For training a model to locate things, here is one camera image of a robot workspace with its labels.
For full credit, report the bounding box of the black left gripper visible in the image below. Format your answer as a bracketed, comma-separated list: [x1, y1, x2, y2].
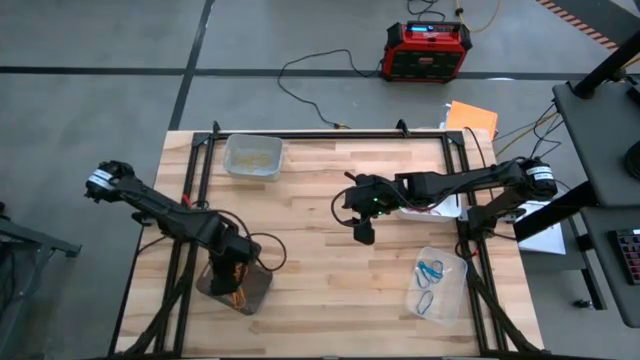
[207, 223, 263, 297]

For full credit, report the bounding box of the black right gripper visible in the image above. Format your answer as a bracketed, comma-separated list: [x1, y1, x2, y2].
[342, 170, 405, 247]

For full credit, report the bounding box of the red rubber band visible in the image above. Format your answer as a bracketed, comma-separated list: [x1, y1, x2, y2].
[407, 204, 444, 217]

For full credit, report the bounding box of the smoky grey plastic basket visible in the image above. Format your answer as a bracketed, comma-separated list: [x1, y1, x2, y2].
[195, 248, 275, 317]

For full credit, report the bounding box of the white plastic basket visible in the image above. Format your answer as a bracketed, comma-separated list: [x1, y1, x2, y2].
[398, 192, 464, 224]

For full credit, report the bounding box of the frosted translucent plastic basket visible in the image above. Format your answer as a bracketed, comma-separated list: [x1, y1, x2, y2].
[223, 133, 285, 182]

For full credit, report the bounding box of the clear plastic basket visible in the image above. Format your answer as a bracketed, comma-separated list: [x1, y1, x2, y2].
[403, 245, 470, 328]

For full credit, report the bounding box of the orange paper folder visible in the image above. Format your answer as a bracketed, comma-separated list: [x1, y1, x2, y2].
[444, 100, 500, 142]

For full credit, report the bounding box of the red portable power station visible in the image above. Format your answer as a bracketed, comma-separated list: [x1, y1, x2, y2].
[381, 20, 473, 83]

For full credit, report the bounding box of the white paper sheet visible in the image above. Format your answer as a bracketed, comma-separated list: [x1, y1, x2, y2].
[514, 199, 568, 256]

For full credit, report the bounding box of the grey metal stand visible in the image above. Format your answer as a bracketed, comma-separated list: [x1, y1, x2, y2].
[0, 201, 82, 360]

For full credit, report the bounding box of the grey desk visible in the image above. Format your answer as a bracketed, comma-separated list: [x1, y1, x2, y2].
[579, 205, 640, 330]
[551, 79, 640, 209]

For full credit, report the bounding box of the black backlit keyboard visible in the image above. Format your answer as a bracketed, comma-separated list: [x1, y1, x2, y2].
[607, 228, 640, 287]

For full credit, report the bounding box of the black round object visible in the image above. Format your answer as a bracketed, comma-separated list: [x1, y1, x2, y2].
[623, 139, 640, 182]

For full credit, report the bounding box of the black pole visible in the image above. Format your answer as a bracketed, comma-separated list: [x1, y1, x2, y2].
[571, 29, 640, 100]

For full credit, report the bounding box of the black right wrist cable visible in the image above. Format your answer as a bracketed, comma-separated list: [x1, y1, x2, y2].
[330, 185, 374, 230]

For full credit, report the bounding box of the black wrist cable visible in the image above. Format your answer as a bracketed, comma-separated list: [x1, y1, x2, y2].
[214, 208, 288, 274]
[330, 185, 374, 230]

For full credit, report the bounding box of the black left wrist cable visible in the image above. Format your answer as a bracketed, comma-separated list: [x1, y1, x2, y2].
[214, 208, 288, 274]

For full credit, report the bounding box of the black metal table frame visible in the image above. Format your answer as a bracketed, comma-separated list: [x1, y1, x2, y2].
[107, 119, 551, 360]

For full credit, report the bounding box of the black table cable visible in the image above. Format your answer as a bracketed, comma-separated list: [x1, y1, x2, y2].
[462, 125, 490, 174]

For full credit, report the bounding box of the black power cable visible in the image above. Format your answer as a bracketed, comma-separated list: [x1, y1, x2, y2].
[277, 48, 386, 130]

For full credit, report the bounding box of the yellow cable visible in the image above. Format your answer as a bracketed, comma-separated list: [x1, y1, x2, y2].
[454, 0, 501, 35]

